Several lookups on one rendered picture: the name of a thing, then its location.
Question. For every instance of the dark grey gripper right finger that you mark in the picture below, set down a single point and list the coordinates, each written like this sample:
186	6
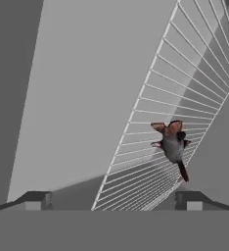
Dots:
193	199

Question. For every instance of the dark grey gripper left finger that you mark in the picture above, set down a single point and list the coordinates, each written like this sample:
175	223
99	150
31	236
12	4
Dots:
35	199

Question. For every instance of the grey oven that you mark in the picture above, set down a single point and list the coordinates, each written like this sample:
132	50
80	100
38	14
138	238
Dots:
77	98

